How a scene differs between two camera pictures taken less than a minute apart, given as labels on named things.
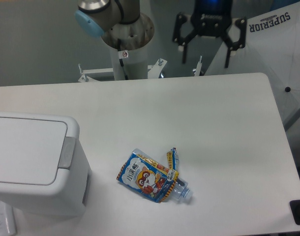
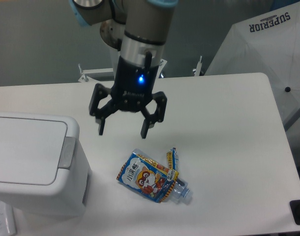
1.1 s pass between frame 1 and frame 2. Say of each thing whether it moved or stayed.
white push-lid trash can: stayed
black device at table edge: stayed
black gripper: moved
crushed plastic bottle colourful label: stayed
